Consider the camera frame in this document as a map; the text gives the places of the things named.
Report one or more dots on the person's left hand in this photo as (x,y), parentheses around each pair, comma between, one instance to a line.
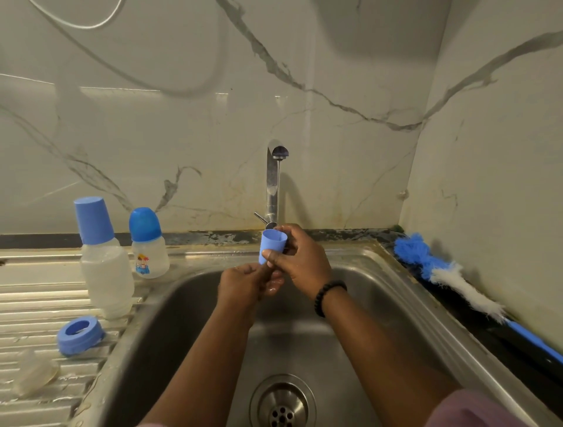
(242,286)

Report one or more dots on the person's right hand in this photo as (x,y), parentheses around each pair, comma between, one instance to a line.
(306,264)

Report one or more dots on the blue cylindrical bottle cap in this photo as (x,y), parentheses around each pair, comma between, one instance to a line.
(272,242)

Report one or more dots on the cartoon print baby bottle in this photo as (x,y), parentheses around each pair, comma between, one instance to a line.
(149,255)

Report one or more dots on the blue and white bottle brush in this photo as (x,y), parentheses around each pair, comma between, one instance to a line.
(412,249)

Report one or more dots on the translucent bottle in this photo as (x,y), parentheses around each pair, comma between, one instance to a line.
(93,220)
(108,277)

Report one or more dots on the translucent bottle front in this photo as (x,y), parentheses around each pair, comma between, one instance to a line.
(93,220)

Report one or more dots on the clear silicone nipple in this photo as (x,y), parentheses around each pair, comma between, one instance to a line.
(35,374)

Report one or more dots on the person's left forearm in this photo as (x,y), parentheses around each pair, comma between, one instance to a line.
(198,369)

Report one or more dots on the person's right forearm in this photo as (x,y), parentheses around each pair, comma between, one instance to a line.
(387,365)

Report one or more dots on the chrome sink faucet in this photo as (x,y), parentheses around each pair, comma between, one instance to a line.
(274,185)

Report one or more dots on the metal sink drain strainer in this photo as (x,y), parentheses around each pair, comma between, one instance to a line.
(282,403)

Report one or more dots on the stainless steel sink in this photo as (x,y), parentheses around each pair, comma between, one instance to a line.
(53,334)

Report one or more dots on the pink shirt sleeve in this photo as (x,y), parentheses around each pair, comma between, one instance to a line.
(475,412)

